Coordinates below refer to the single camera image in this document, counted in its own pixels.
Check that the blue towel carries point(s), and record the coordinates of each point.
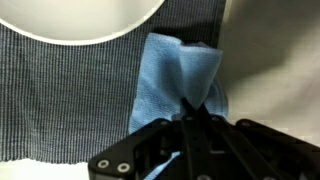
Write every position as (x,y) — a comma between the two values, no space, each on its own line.
(171,70)

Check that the dark blue placemat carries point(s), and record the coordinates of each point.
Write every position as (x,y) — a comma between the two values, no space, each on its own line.
(64,104)

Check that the white plate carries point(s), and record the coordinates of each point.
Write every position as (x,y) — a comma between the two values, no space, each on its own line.
(76,22)

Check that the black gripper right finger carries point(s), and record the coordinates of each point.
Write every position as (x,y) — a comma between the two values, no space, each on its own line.
(258,152)

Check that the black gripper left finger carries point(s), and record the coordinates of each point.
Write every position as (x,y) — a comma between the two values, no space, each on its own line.
(177,145)

